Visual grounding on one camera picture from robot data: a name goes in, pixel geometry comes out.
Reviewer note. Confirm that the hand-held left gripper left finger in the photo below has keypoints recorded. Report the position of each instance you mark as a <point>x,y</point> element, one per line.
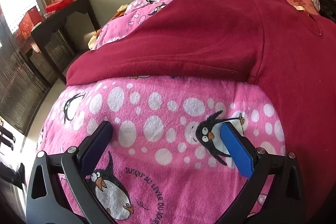
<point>96,146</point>

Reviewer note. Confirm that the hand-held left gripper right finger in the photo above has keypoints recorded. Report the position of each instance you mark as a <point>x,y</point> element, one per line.
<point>235,148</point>

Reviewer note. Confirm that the maroon sweater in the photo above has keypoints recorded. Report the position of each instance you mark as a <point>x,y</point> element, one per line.
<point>197,37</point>

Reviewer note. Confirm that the pink penguin blanket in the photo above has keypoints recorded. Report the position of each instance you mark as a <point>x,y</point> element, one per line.
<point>162,113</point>

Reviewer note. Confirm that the dark wooden cabinet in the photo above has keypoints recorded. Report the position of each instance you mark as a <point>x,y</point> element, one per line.
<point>18,87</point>

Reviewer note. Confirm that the yellow cloth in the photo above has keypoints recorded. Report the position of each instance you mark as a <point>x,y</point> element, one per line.
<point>95,39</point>

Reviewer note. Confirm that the dark wooden side table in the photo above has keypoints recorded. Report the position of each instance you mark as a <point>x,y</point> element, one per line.
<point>68,11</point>

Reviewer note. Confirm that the red carton box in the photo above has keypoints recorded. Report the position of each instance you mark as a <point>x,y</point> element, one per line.
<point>30,22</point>

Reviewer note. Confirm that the dark wooden nightstand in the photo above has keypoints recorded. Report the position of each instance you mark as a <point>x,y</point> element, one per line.
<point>328,5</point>

